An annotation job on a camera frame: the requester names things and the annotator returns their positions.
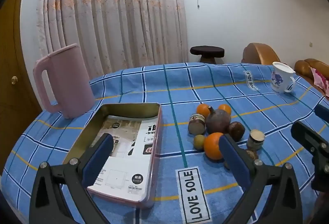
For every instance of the white mug blue print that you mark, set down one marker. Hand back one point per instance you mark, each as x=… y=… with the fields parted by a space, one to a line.
x=280 y=77

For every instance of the brown leather chair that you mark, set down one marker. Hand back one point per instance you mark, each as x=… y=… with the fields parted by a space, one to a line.
x=304 y=67
x=264 y=54

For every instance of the dark round stool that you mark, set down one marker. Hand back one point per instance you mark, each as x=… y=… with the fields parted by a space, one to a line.
x=207 y=51

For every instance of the pink floral cloth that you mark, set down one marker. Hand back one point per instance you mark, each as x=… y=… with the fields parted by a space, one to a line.
x=320 y=78

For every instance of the blue plaid tablecloth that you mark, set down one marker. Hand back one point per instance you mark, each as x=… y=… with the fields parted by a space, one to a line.
x=180 y=85

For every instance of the pink plastic pitcher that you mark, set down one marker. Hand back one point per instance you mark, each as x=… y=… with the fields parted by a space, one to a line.
x=66 y=80

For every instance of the glossy brown round fruit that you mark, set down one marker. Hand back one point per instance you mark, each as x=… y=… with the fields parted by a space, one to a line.
x=236 y=131

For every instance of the brass door knob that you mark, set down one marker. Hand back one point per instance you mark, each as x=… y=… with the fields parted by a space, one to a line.
x=14 y=80

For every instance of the printed paper leaflet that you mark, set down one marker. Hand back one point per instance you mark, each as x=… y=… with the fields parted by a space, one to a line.
x=144 y=152

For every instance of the wooden wardrobe door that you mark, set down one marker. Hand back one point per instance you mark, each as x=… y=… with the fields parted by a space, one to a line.
x=15 y=116

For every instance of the pink pleated curtain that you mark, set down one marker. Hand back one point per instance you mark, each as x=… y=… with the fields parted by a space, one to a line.
x=115 y=20

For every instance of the dark purple round fruit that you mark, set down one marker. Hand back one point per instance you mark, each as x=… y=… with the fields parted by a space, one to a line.
x=218 y=121

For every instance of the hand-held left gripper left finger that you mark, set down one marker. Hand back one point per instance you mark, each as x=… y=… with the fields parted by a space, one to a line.
x=99 y=159

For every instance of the small green round fruit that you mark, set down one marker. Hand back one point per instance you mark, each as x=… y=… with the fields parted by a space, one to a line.
x=199 y=141

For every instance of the metal tin box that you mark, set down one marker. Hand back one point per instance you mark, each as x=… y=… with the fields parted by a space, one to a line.
x=128 y=110

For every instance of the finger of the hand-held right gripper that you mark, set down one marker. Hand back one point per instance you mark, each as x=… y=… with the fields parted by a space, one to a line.
x=308 y=136
x=322 y=112

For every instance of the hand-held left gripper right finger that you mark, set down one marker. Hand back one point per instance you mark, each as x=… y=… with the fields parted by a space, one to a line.
x=232 y=157

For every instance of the large orange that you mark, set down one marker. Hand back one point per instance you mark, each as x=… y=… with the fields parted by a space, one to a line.
x=212 y=146

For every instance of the small orange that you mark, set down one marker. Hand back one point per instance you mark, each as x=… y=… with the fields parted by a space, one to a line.
x=203 y=110
x=226 y=108

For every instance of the cut sugarcane piece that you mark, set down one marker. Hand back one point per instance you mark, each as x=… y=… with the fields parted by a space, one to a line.
x=255 y=139
x=196 y=124

